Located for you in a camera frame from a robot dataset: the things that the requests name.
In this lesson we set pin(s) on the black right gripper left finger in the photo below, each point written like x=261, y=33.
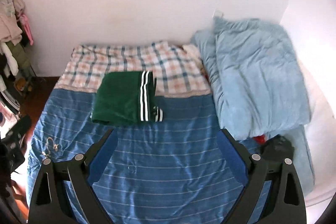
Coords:
x=49, y=200

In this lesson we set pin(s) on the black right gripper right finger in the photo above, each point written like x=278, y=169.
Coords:
x=284, y=202

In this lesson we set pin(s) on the green cream varsity jacket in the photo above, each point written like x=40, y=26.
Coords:
x=126, y=99

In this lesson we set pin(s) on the cluttered clothes rack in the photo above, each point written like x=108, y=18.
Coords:
x=16, y=70

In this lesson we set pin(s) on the black item on bed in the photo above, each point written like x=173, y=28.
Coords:
x=278, y=148

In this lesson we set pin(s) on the red item under quilt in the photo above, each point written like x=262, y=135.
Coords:
x=261, y=140

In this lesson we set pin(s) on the blue striped bed cover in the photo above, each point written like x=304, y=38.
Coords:
x=166, y=172

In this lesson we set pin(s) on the light blue quilt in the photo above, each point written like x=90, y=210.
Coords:
x=258, y=87

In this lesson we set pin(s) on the plaid checkered bed sheet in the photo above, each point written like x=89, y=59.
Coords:
x=176, y=72

